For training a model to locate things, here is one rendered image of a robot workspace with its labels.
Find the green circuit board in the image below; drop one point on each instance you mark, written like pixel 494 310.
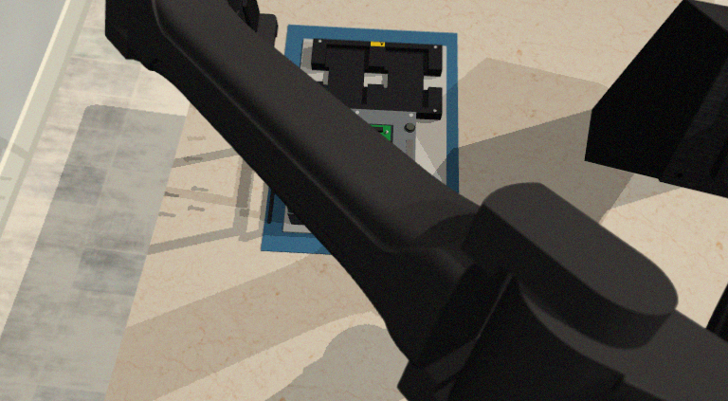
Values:
pixel 382 130

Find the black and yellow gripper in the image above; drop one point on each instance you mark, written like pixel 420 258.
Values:
pixel 267 26

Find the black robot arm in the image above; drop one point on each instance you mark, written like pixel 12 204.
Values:
pixel 583 316

